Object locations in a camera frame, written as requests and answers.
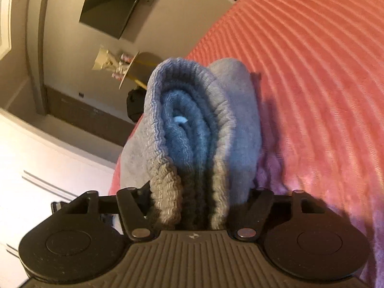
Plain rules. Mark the black wall television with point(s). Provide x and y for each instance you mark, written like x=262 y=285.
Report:
x=114 y=6

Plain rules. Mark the yellow-legged side table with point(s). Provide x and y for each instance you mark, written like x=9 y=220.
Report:
x=130 y=69

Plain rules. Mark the white closet door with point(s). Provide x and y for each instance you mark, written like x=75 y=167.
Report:
x=45 y=168

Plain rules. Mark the black bag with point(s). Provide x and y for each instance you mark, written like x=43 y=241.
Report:
x=135 y=105

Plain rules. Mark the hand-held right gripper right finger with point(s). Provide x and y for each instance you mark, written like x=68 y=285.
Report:
x=255 y=213

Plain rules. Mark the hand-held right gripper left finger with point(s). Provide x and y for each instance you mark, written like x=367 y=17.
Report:
x=132 y=207

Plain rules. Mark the pink ribbed bedspread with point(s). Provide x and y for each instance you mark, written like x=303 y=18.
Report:
x=315 y=81

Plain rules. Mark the dark brown door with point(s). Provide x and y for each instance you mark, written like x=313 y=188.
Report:
x=90 y=117

